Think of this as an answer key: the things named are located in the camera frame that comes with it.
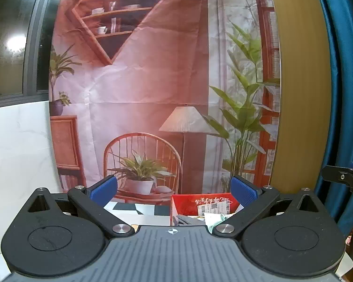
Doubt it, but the printed white tablecloth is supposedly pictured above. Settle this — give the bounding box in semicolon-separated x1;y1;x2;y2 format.
0;208;353;282

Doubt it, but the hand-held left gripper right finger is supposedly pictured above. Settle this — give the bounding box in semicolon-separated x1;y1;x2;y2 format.
213;175;325;238

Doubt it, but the room scene wall tapestry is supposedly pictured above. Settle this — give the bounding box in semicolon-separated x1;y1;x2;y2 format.
48;0;283;215

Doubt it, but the red strawberry print box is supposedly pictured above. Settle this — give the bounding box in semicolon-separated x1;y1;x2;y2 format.
169;192;245;230

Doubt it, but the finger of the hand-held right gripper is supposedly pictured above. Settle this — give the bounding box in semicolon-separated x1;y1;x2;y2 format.
321;165;353;194

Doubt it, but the pale drawstring pouch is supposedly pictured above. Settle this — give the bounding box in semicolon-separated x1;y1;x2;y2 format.
204;212;234;230

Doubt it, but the dark window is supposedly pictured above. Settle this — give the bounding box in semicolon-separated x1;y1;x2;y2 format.
0;0;65;110

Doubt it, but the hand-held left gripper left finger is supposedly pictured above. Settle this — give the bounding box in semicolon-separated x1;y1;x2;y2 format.
26;175;135;239

